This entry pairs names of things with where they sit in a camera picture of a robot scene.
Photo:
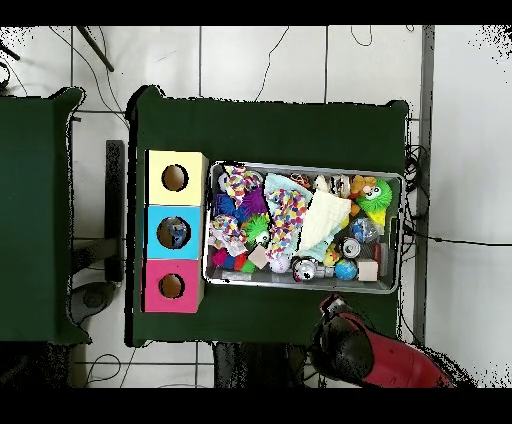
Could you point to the red black drink can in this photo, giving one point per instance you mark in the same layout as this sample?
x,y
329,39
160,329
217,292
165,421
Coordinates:
x,y
302,270

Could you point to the cream yellow cloth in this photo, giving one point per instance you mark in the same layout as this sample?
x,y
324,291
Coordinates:
x,y
324,220

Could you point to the colourful patterned cloth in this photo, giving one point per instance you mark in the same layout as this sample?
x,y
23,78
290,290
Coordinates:
x,y
226,234
286,218
240,184

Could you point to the green spiky ball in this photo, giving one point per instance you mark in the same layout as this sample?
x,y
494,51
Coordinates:
x,y
258,229

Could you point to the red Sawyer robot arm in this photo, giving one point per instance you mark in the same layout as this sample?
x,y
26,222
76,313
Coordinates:
x,y
376,356

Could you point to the shallow clear mesh bin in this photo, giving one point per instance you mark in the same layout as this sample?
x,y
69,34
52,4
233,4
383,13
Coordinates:
x,y
240,276

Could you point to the wooden three-hole box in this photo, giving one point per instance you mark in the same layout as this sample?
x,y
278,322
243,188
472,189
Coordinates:
x,y
174,206

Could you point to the blue globe ball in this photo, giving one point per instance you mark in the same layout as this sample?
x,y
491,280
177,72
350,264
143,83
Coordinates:
x,y
346,270

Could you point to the yellow rubber duck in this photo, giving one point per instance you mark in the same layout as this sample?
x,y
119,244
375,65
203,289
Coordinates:
x,y
330,256

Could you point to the crushed silver drink can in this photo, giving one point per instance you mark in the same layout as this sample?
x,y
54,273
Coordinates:
x,y
350,247

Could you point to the white baseball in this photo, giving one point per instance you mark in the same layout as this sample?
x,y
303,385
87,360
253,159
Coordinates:
x,y
279,263

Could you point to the green fluffy toy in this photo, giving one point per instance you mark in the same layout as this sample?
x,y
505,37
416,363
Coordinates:
x,y
376,196

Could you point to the brown plush bear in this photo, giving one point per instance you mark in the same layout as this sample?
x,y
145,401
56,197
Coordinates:
x,y
360,184

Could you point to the purple spiky ball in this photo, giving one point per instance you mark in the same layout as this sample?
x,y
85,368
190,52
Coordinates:
x,y
256,202

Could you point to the mint green cloth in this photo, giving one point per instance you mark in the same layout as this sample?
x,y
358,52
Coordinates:
x,y
280,184

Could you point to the blue spiky ball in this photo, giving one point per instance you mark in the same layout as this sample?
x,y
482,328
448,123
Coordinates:
x,y
226,206

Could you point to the dark green table cloth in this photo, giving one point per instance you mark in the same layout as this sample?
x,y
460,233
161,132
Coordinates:
x,y
264,128
48,240

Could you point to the black flat bar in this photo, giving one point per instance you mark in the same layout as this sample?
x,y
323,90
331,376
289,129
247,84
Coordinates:
x,y
115,208

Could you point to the grey round base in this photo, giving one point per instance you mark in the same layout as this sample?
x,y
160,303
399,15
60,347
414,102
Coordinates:
x,y
94,300

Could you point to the black rod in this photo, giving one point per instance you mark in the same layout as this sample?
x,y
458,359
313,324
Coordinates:
x,y
94,48

